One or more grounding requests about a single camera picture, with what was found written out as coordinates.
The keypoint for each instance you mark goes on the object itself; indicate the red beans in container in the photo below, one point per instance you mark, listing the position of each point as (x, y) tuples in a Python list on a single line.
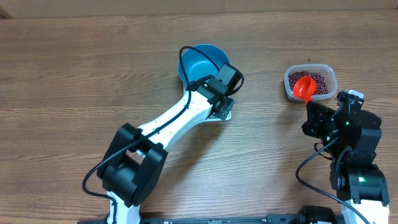
[(319, 80)]

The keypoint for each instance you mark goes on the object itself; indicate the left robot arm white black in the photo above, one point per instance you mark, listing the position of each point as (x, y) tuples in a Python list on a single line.
[(135, 158)]

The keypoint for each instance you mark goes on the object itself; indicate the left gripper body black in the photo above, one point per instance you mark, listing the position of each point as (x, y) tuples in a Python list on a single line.
[(229, 101)]

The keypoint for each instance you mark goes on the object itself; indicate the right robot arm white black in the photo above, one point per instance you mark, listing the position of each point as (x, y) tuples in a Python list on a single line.
[(350, 135)]

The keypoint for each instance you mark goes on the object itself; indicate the red scoop blue handle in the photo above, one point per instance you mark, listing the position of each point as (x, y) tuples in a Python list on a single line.
[(304, 89)]

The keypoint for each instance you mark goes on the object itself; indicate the blue bowl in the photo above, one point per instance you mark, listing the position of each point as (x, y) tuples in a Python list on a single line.
[(196, 65)]

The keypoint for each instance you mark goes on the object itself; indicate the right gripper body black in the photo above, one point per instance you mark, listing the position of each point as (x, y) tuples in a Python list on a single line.
[(318, 127)]

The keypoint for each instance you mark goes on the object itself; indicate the white kitchen scale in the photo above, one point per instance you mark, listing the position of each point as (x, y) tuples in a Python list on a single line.
[(213, 118)]

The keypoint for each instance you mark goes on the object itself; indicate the clear plastic container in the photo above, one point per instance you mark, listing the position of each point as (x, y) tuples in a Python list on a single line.
[(323, 69)]

